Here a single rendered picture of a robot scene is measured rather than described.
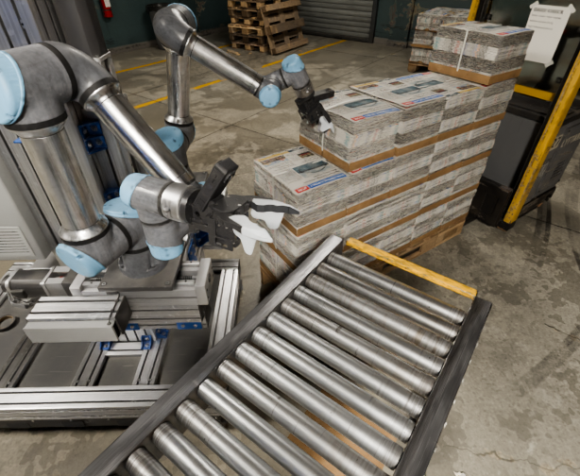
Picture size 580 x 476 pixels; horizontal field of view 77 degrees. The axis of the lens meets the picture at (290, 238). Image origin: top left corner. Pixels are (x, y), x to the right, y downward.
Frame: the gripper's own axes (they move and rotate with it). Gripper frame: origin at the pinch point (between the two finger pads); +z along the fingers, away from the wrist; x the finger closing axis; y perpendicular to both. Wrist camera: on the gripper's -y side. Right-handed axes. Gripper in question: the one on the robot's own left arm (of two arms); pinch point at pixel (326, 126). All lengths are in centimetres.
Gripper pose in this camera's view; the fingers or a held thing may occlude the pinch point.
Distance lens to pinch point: 170.1
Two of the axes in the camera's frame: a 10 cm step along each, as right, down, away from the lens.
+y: -7.3, 6.8, -0.7
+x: 5.5, 5.2, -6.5
